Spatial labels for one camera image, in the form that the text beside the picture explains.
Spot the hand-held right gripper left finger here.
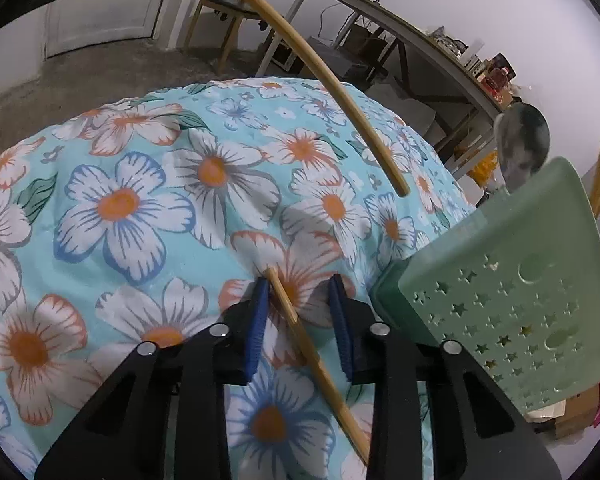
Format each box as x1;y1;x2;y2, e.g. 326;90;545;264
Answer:
34;277;272;480

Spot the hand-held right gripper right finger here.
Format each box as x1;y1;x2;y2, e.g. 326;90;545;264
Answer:
327;273;564;480

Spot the green perforated utensil holder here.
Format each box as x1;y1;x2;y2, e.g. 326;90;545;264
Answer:
372;156;600;413

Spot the large metal spoon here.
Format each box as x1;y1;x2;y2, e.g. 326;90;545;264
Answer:
495;102;552;194

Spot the white panel door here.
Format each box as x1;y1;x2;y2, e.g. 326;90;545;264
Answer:
44;0;179;59

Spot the floral blue blanket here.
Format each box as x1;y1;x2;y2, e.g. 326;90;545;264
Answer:
0;77;481;480

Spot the yellow plastic bag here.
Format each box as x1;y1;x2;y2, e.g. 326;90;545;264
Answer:
467;152;502;187

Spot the wooden chair with dark seat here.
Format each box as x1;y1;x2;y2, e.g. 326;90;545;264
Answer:
184;0;271;75

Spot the grey cushion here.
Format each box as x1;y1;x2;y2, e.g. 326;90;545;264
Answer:
370;80;442;137

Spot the cardboard box beside sack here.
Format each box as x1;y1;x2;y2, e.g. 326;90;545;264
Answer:
525;385;600;442

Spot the grey flat box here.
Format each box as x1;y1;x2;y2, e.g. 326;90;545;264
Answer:
307;35;362;77

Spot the small cardboard box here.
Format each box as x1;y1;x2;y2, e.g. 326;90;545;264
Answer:
337;22;387;61

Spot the red drink bottle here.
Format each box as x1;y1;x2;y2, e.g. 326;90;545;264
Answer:
484;66;512;92

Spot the pile of desk clutter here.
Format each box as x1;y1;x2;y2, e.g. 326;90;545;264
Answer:
430;25;524;107

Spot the long grey desk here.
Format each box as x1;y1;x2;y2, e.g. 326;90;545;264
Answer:
255;0;514;181

